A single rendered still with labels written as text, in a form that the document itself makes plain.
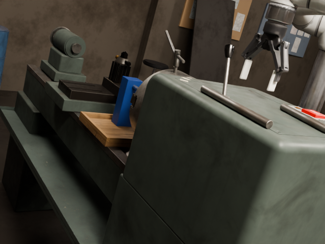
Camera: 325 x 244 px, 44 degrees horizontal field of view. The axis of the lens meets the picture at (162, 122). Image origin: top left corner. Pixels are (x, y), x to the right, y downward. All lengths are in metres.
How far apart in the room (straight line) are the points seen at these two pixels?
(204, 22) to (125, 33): 1.27
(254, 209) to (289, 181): 0.11
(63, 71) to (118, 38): 3.21
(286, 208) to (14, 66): 4.41
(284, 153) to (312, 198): 0.21
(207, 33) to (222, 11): 0.47
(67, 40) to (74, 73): 0.21
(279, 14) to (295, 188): 0.59
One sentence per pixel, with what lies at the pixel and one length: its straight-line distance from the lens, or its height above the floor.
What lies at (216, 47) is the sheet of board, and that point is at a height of 1.04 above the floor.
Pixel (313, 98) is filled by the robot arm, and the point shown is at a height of 1.25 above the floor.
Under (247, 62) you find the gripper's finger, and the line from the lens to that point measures 1.46.
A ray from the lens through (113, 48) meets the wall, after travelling 5.69.
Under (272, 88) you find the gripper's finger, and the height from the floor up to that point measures 1.30.
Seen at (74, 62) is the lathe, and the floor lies 0.99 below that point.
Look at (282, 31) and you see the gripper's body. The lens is 1.39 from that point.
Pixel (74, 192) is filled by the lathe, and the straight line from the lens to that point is 1.95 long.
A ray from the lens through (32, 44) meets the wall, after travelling 5.14.
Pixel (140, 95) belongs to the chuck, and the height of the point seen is 1.13.
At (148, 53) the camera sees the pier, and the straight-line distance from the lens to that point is 5.87.
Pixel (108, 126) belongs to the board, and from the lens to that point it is 1.84.
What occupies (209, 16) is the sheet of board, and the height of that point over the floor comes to 1.47.
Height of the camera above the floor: 1.47
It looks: 16 degrees down
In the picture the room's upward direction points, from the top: 16 degrees clockwise
